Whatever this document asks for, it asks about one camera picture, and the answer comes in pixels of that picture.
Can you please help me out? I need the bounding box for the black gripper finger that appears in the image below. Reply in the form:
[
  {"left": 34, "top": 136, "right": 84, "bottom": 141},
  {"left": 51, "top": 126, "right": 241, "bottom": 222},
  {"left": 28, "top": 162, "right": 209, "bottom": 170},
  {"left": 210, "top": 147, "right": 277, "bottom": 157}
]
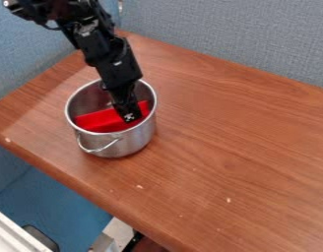
[{"left": 110, "top": 83, "right": 142, "bottom": 123}]

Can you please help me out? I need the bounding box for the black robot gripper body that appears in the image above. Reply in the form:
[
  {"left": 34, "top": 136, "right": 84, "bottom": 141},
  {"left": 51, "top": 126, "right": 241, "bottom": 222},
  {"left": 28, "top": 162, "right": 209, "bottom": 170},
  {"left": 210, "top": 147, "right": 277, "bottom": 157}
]
[{"left": 83, "top": 35, "right": 143, "bottom": 91}]

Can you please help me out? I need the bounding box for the stainless steel pot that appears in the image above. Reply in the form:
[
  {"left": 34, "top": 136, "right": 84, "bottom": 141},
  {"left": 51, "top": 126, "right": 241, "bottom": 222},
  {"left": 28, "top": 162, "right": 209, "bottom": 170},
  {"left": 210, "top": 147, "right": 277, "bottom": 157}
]
[{"left": 64, "top": 80, "right": 158, "bottom": 158}]

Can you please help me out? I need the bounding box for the red plastic block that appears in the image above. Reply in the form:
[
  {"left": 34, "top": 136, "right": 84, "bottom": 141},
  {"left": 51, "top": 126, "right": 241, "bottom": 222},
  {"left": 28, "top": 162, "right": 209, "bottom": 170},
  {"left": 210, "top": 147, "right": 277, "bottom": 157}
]
[{"left": 74, "top": 100, "right": 150, "bottom": 133}]

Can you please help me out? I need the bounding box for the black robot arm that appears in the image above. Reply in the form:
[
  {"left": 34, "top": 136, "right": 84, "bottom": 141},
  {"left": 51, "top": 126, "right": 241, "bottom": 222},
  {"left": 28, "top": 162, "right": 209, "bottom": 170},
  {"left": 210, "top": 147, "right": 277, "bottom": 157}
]
[{"left": 1, "top": 0, "right": 143, "bottom": 123}]

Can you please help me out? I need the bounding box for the white box with black base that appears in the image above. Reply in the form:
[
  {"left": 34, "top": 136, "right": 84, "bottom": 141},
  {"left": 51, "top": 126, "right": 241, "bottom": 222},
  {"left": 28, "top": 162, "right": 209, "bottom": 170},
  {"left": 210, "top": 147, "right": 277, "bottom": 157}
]
[{"left": 0, "top": 212, "right": 60, "bottom": 252}]

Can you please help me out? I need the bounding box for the grey table leg bracket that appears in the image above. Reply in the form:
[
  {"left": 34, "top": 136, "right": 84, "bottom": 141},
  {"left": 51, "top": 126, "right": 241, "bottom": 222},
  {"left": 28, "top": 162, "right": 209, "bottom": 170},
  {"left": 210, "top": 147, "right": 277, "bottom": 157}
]
[{"left": 88, "top": 218, "right": 134, "bottom": 252}]

